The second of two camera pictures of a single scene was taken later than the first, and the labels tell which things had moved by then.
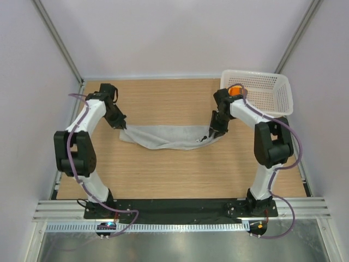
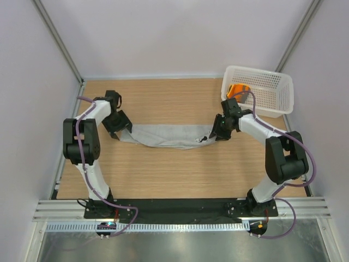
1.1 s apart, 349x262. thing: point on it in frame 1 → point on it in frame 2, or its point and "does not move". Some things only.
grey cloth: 175,137 does not move
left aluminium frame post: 59,41 does not move
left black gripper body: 115,117 → 116,121
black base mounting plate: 130,210 does not move
